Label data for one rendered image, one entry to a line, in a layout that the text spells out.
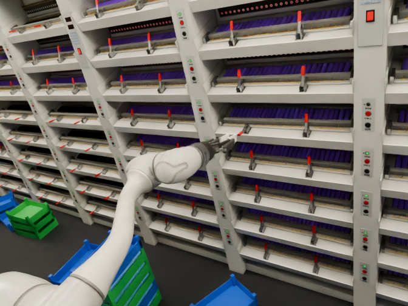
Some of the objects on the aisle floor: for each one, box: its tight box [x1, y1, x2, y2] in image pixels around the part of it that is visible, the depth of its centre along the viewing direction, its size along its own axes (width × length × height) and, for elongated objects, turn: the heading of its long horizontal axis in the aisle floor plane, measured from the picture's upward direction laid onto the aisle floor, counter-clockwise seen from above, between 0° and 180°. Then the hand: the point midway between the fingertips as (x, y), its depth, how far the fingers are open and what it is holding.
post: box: [353, 0, 393, 306], centre depth 130 cm, size 20×9×176 cm, turn 169°
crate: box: [189, 274, 259, 306], centre depth 177 cm, size 30×20×8 cm
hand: (227, 139), depth 136 cm, fingers open, 3 cm apart
